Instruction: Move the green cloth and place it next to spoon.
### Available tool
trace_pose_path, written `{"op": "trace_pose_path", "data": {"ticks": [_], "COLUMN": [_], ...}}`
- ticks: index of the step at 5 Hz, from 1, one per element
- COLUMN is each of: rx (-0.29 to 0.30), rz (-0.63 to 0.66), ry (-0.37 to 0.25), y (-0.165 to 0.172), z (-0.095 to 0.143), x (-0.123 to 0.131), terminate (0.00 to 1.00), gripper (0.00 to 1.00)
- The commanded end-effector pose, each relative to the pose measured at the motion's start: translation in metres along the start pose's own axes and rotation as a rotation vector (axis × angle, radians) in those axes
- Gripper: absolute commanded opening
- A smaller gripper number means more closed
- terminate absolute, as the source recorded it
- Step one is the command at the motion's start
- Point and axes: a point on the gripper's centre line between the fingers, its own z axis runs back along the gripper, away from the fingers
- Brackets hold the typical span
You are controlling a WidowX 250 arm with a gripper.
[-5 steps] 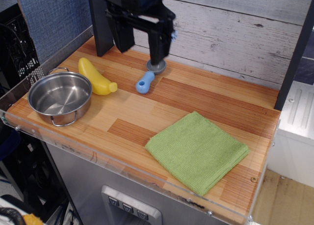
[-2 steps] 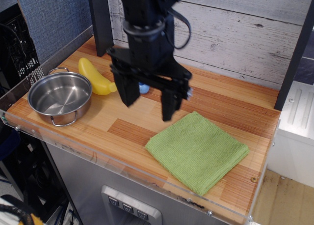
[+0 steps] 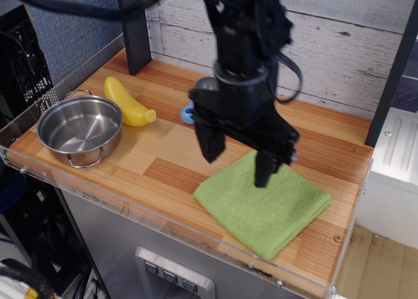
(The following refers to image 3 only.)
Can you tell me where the dark grey right post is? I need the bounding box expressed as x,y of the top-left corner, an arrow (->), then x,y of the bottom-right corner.
364,0 -> 417,148

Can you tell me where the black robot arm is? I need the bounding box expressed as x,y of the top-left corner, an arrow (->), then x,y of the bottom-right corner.
189,0 -> 300,187

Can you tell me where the yellow plastic toy banana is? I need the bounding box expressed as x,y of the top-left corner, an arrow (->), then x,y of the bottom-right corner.
104,76 -> 157,127

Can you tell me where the green cloth napkin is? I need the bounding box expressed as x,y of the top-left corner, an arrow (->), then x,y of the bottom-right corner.
193,151 -> 332,260

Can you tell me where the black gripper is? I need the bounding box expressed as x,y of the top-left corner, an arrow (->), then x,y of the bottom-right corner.
189,65 -> 299,188

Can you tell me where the clear acrylic guard rail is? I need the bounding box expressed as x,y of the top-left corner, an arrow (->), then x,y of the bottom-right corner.
1,37 -> 372,298

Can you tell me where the blue grey toy spoon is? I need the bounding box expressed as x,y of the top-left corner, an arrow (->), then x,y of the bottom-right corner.
180,76 -> 218,125

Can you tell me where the black plastic crate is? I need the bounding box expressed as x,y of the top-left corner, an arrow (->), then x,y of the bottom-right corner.
1,5 -> 53,123

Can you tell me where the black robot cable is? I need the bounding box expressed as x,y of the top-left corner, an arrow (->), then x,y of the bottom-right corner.
0,0 -> 177,22

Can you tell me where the white appliance top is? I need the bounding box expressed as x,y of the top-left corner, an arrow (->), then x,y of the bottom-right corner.
355,108 -> 417,249

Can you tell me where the silver dispenser panel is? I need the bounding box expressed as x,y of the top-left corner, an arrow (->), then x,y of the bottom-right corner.
135,246 -> 216,298

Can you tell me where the dark grey left post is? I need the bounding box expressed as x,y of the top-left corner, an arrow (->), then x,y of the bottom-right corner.
118,0 -> 152,76

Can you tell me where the dark grey post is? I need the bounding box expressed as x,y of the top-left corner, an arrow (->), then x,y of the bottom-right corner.
118,0 -> 152,76
364,0 -> 417,148

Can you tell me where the stainless steel pot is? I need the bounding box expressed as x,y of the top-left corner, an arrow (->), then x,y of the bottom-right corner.
37,89 -> 123,168

